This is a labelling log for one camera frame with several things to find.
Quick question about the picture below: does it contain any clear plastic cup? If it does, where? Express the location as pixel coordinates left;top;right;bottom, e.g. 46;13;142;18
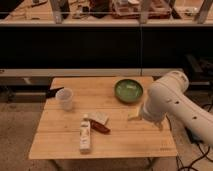
56;88;73;111

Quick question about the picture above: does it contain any black floor cable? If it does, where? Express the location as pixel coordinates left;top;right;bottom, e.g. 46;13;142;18
175;139;213;171

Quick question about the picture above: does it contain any black foot pedal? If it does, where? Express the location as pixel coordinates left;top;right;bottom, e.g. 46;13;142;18
185;128;202;143

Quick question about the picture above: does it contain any wooden folding table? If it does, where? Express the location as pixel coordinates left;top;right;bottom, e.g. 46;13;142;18
29;77;177;159

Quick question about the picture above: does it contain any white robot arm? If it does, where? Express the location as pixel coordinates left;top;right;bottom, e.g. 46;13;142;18
128;70;213;148

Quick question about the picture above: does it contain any green ceramic bowl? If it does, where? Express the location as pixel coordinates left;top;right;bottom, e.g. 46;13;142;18
114;79;143;103

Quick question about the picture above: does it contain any dark red pepper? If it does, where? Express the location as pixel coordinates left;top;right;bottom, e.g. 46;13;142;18
90;120;110;134

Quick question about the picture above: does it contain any long wooden shelf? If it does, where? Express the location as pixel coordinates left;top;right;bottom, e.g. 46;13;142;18
0;0;213;27

